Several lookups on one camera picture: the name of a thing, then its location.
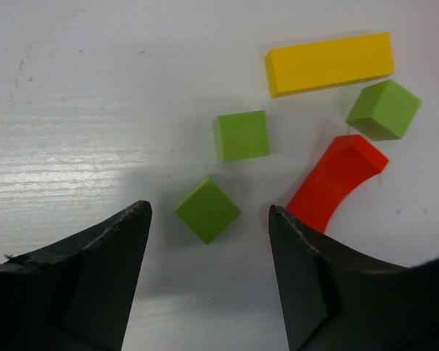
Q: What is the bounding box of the green wood cube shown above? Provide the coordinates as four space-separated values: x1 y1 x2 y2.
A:
346 79 421 141
175 177 241 244
213 110 271 162

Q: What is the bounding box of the yellow long wood block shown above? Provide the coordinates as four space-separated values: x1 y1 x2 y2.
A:
265 32 394 98

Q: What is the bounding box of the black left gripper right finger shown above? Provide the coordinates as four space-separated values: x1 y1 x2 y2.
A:
269 205 439 350

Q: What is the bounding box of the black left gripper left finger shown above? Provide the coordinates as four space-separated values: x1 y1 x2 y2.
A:
0 200 152 350

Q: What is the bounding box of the orange arch wood block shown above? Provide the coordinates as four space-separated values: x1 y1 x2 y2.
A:
285 135 389 233

